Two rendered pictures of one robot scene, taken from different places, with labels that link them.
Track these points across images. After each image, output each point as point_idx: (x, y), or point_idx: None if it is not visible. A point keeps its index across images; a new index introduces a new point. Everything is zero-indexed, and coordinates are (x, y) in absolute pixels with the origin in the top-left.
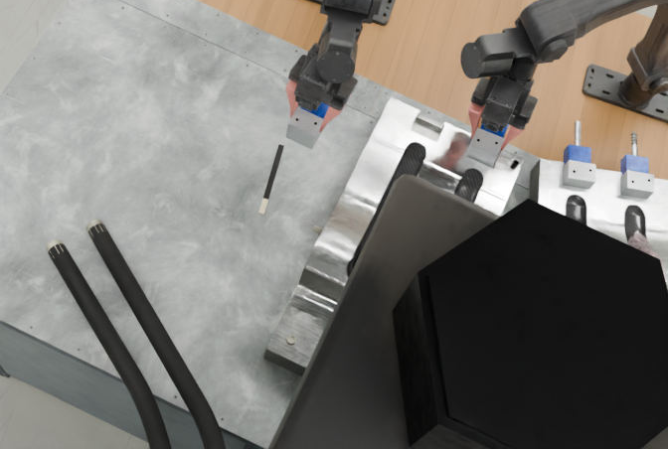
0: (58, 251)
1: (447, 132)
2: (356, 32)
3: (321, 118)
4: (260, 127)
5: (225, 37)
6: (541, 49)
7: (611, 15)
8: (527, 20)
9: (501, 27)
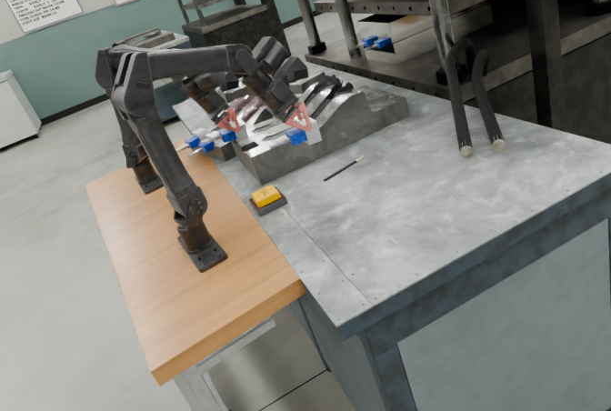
0: (496, 135)
1: (245, 144)
2: None
3: (297, 122)
4: (326, 189)
5: (297, 238)
6: None
7: None
8: None
9: (152, 216)
